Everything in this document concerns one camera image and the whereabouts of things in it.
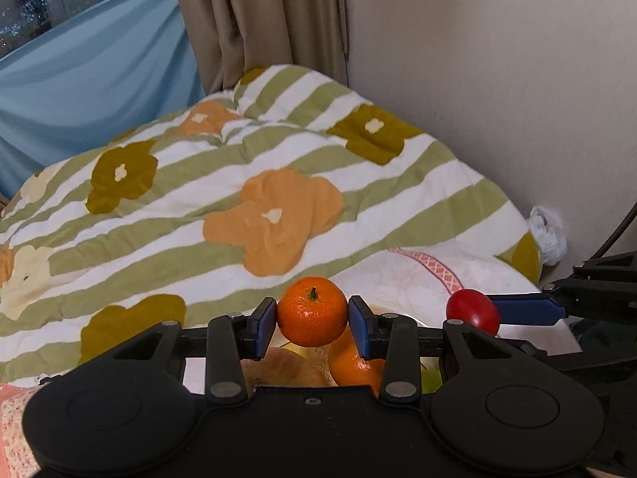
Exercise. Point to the yellow white bowl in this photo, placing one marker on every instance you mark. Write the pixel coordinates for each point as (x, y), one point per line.
(306, 352)

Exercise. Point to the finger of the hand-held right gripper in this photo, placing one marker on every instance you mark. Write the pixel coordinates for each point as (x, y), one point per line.
(527, 346)
(527, 309)

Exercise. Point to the beige curtain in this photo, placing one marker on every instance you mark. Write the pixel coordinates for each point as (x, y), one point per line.
(259, 15)

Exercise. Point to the small mandarin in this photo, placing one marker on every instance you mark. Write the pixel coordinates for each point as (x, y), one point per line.
(312, 311)
(356, 367)

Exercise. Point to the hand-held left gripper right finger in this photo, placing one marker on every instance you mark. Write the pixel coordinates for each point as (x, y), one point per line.
(362, 326)

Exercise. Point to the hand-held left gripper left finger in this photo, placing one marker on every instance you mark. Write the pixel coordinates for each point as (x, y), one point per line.
(263, 328)

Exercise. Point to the pale red apple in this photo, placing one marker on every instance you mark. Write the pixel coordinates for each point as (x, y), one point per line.
(283, 371)

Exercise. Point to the red cherry tomato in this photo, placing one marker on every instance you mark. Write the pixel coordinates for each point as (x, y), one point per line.
(473, 311)

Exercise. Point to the light blue cloth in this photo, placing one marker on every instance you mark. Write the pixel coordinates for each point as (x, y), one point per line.
(89, 84)

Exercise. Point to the green striped flower blanket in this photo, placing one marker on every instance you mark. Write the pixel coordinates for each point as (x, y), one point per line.
(199, 239)

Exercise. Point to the crumpled white tissue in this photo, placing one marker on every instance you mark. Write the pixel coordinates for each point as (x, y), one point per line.
(547, 234)

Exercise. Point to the white and pink floral towel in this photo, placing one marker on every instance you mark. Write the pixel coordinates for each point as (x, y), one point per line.
(408, 279)

